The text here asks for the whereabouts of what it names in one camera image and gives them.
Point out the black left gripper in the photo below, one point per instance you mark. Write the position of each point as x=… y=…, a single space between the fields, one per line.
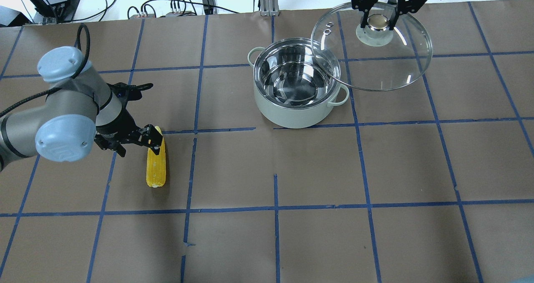
x=118 y=126

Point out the yellow corn cob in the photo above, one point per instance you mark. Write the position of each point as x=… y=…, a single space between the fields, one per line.
x=156 y=167

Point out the glass pot lid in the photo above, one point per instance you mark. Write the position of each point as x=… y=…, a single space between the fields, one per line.
x=374 y=58

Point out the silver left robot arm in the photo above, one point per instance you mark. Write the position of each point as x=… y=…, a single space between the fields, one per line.
x=77 y=110

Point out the pale green metal pot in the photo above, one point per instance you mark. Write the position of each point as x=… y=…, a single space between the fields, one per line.
x=295 y=84

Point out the black power adapter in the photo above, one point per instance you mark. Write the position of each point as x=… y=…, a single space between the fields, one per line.
x=208 y=7

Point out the brown paper table mat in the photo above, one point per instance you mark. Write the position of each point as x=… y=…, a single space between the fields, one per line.
x=429 y=183

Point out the black camera stand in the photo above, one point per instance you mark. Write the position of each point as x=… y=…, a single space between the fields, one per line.
x=46 y=12

